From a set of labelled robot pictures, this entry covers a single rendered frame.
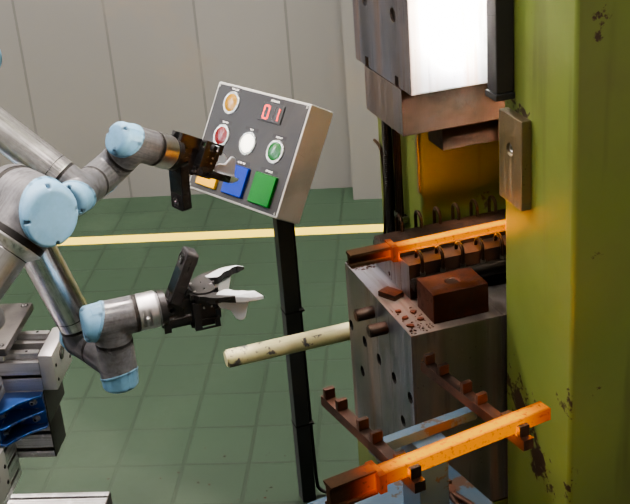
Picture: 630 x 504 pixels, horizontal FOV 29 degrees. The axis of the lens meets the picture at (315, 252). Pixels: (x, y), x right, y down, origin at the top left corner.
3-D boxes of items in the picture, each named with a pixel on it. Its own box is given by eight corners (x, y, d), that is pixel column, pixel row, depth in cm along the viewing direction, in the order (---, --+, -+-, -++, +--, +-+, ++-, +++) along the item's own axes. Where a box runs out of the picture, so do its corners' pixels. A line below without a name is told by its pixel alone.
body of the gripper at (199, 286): (215, 309, 246) (158, 322, 243) (210, 272, 243) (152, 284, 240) (224, 325, 240) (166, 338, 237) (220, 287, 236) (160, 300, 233)
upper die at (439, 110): (403, 137, 232) (400, 89, 228) (366, 109, 250) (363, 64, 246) (594, 101, 243) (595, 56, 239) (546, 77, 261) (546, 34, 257)
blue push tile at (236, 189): (239, 198, 288) (248, 168, 288) (219, 191, 293) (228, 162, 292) (244, 199, 290) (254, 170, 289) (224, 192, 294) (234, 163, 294)
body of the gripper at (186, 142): (227, 147, 268) (187, 134, 259) (216, 183, 268) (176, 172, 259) (205, 140, 273) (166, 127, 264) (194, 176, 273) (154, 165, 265)
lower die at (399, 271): (410, 299, 247) (408, 262, 244) (375, 262, 265) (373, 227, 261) (590, 259, 258) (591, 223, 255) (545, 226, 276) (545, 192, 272)
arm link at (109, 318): (82, 336, 239) (75, 298, 236) (136, 324, 242) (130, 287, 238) (88, 354, 232) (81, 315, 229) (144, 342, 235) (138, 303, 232)
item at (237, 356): (229, 373, 289) (227, 354, 287) (224, 363, 293) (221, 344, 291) (398, 334, 300) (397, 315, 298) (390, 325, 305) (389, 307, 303)
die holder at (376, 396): (419, 522, 251) (410, 336, 233) (356, 430, 285) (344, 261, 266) (651, 457, 266) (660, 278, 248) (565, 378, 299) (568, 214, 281)
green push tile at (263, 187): (267, 208, 281) (276, 177, 281) (246, 200, 287) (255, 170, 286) (272, 209, 283) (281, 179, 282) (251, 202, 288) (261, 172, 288)
